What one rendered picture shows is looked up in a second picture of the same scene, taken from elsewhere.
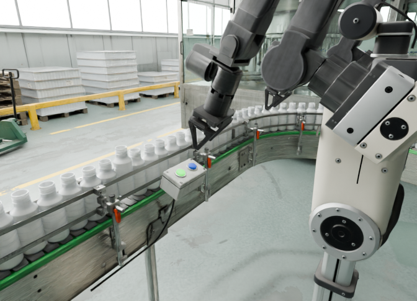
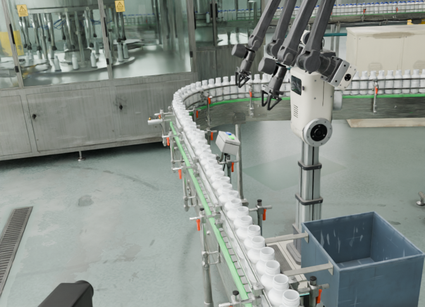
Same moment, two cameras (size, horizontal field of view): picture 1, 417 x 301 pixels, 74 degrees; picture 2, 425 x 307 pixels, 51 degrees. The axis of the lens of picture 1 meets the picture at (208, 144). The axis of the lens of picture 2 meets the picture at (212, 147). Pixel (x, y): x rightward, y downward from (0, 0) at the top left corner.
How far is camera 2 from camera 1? 175 cm
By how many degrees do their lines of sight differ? 43
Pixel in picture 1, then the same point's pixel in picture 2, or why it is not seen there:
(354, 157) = (320, 95)
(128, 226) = not seen: hidden behind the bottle
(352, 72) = (332, 61)
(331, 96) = (329, 71)
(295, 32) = (316, 50)
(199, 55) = (269, 62)
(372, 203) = (328, 112)
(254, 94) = (62, 88)
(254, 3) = (296, 40)
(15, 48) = not seen: outside the picture
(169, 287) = (151, 292)
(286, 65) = (314, 62)
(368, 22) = not seen: hidden behind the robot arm
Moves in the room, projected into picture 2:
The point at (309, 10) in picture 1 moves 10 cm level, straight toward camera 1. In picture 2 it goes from (316, 42) to (331, 44)
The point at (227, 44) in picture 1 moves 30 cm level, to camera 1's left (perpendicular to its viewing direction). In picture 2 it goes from (289, 57) to (246, 69)
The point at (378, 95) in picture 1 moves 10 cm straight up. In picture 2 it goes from (342, 68) to (343, 45)
